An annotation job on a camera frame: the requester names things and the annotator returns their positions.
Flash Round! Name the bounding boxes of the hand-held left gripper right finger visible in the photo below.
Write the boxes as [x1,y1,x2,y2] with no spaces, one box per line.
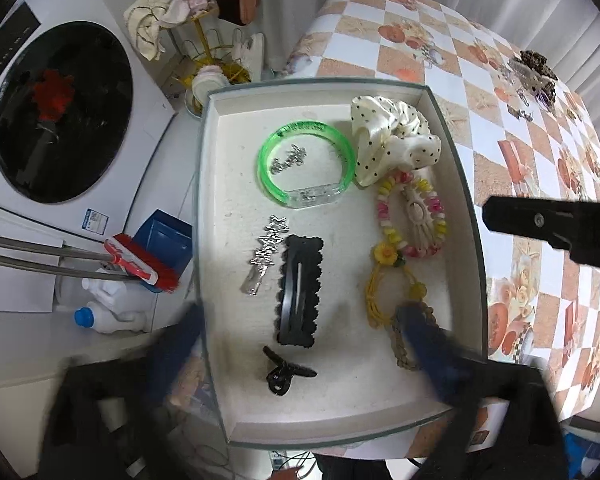
[395,305,568,480]

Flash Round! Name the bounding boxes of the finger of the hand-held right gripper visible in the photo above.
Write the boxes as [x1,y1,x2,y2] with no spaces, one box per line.
[482,196,600,272]

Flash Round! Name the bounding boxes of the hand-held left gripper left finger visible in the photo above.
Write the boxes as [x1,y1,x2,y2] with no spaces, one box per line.
[40,302,206,480]

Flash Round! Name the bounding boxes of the brown braided hair tie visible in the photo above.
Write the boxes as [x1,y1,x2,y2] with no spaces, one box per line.
[390,302,438,372]

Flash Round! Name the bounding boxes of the white shallow box tray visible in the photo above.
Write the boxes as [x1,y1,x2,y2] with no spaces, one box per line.
[192,77,490,450]

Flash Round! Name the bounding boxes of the yellow flower hair tie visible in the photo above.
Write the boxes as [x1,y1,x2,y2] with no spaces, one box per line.
[364,241,427,331]

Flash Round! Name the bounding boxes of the silver star hair clip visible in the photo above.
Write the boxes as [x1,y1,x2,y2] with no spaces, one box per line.
[240,215,288,296]

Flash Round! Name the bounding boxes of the pink yellow bead bracelet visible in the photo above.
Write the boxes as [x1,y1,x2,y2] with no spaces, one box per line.
[376,171,450,260]

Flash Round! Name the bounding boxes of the white bottle blue cap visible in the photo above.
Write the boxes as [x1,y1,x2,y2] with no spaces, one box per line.
[74,307,148,336]

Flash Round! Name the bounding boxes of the white plastic jug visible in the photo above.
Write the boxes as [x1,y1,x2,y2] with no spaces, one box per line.
[55,277,133,311]

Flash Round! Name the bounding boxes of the red bristle broom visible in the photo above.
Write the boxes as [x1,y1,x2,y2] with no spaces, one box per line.
[0,232,181,295]

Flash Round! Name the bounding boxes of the black claw clip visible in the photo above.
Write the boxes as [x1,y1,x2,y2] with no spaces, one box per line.
[262,345,318,395]

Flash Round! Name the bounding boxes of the blue dustpan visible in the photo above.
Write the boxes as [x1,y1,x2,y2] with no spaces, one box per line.
[0,208,195,288]

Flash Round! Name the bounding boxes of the cream hair clip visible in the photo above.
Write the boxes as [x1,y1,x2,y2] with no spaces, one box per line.
[402,180,438,253]

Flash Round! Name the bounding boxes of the black scalloped snap clip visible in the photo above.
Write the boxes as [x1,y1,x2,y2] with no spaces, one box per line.
[272,234,326,350]

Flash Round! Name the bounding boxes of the purple hair clip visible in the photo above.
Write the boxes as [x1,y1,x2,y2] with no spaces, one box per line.
[532,84,556,108]

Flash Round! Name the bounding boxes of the brown hair accessory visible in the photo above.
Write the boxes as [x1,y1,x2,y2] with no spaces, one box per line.
[519,50,558,82]

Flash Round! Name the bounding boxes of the cream polka dot scrunchie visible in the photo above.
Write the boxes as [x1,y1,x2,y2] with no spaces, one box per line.
[350,95,443,187]

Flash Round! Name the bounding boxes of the checkered printed tablecloth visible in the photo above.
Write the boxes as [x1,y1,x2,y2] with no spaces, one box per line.
[280,0,600,461]

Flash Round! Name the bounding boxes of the green translucent bangle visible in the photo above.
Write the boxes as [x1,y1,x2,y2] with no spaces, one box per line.
[257,121,357,209]

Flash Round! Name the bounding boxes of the small silver hair clip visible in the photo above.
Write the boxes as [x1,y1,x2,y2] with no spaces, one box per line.
[270,144,307,176]

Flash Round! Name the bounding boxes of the white front-load washing machine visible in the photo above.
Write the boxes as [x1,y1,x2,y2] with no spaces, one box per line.
[0,0,181,231]

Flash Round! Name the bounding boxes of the white pink slipper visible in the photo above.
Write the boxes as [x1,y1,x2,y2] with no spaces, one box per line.
[191,64,227,103]

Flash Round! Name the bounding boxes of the cream cloth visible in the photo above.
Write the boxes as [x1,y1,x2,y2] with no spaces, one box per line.
[124,0,173,61]

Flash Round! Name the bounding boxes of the pink white cloth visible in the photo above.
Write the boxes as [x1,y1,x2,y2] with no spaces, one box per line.
[162,0,221,26]

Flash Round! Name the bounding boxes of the yellow wire rack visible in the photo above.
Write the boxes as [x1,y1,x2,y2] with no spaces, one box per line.
[167,0,253,116]

